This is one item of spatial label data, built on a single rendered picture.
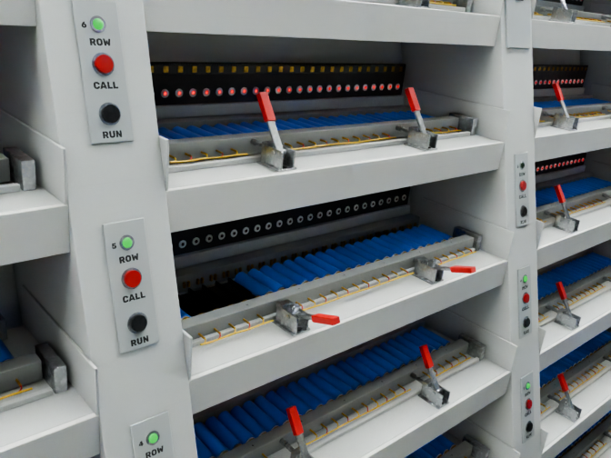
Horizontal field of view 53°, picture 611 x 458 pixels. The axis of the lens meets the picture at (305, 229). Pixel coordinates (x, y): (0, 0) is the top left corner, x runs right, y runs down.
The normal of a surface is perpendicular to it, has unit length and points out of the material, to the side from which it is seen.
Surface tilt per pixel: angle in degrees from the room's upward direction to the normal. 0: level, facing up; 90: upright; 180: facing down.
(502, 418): 90
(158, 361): 90
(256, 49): 90
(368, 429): 16
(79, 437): 106
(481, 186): 90
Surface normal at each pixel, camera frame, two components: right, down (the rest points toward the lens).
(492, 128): -0.75, 0.17
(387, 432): 0.10, -0.93
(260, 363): 0.65, 0.33
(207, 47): 0.66, 0.07
